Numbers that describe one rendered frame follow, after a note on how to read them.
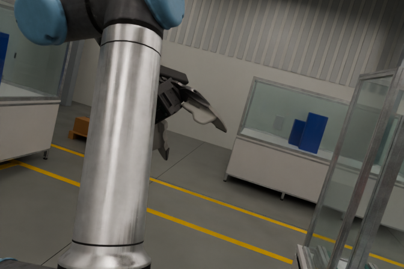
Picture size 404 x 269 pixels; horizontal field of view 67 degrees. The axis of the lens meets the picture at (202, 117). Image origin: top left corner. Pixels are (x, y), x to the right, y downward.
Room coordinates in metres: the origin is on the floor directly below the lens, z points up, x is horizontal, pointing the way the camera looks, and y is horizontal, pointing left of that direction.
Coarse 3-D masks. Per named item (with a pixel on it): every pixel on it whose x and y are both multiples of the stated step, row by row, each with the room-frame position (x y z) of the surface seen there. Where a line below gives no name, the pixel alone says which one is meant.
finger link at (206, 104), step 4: (176, 84) 0.56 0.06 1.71; (180, 84) 0.56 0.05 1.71; (180, 88) 0.56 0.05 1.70; (184, 88) 0.55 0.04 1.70; (188, 88) 0.56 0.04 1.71; (192, 88) 0.56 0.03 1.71; (180, 92) 0.56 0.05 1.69; (184, 92) 0.55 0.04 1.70; (188, 92) 0.55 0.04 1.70; (192, 92) 0.55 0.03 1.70; (196, 92) 0.56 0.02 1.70; (184, 96) 0.56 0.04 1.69; (188, 96) 0.55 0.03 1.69; (192, 96) 0.55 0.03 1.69; (196, 96) 0.55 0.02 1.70; (200, 96) 0.56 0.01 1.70; (184, 100) 0.56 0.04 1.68; (196, 100) 0.55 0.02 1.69; (200, 100) 0.56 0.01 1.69; (204, 100) 0.56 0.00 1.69; (204, 104) 0.55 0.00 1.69; (208, 104) 0.56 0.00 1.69
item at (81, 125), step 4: (84, 116) 5.89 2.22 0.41; (88, 116) 5.99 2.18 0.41; (76, 120) 5.64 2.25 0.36; (80, 120) 5.62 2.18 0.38; (84, 120) 5.61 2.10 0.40; (88, 120) 5.69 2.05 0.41; (76, 124) 5.63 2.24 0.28; (80, 124) 5.62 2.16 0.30; (84, 124) 5.60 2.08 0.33; (88, 124) 5.59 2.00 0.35; (76, 128) 5.63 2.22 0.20; (80, 128) 5.61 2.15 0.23; (84, 128) 5.60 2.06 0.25; (72, 132) 5.57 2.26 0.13; (76, 132) 5.60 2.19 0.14; (80, 132) 5.61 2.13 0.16; (84, 132) 5.60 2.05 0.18; (68, 136) 5.59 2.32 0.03; (72, 136) 5.57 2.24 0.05; (76, 136) 5.69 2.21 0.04; (80, 136) 5.81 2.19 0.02; (84, 136) 5.53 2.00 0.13
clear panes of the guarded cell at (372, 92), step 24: (360, 96) 1.75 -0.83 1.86; (384, 96) 1.42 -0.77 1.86; (360, 120) 1.62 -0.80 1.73; (360, 144) 1.51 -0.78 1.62; (384, 144) 1.80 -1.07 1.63; (336, 168) 1.75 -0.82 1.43; (360, 168) 1.41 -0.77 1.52; (336, 192) 1.62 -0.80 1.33; (336, 216) 1.50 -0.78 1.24; (360, 216) 1.80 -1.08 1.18; (384, 216) 1.78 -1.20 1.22; (312, 240) 1.75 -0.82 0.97; (384, 240) 1.77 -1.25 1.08; (312, 264) 1.61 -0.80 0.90; (384, 264) 1.77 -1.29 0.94
